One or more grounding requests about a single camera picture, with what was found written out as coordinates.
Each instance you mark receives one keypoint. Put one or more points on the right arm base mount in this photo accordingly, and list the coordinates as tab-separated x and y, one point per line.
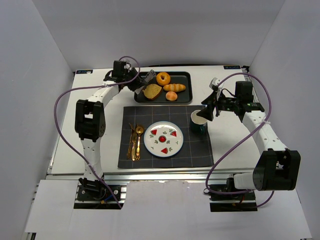
227	203

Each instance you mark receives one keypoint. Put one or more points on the small round bun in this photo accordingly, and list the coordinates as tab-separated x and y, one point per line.
171	96

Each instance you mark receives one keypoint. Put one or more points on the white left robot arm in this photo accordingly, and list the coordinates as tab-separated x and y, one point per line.
90	121

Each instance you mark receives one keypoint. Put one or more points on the orange glazed donut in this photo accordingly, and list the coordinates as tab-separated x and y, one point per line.
163	78

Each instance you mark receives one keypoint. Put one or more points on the brown bread slice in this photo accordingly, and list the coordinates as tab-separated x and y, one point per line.
152	91

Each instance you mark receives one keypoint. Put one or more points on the blue table label sticker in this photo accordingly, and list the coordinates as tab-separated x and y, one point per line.
84	71

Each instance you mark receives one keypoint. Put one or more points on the black baking tray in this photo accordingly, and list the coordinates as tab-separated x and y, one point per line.
183	97

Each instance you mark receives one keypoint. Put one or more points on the gold knife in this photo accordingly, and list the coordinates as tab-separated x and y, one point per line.
135	148

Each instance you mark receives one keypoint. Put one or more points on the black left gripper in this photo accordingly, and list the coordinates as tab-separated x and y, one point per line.
141	83

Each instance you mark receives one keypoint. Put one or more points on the striped long bread roll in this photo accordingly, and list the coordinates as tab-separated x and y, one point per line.
174	87

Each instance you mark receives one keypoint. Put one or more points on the gold fork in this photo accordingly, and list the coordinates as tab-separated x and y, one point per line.
130	141

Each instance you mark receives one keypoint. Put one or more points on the green white mug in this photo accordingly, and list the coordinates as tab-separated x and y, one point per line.
197	123

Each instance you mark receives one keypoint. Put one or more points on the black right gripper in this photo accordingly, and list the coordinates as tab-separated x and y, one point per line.
213	106

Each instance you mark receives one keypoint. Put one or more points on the dark checked placemat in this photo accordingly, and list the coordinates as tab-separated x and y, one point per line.
196	151

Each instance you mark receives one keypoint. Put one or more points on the aluminium frame rail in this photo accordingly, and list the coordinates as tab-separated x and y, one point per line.
116	178

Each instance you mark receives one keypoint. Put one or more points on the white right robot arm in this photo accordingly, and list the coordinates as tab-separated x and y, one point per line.
278	166

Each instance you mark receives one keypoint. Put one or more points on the right blue table label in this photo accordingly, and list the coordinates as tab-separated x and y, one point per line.
231	67

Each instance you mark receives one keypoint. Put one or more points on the gold spoon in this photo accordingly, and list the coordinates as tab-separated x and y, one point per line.
139	131

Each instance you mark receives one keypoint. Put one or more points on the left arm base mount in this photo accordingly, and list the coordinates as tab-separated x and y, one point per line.
94	195

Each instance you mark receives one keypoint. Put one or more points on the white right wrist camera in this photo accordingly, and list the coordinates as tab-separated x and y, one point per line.
214	84

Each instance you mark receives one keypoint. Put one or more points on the white watermelon pattern plate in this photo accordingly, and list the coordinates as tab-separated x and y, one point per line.
163	139

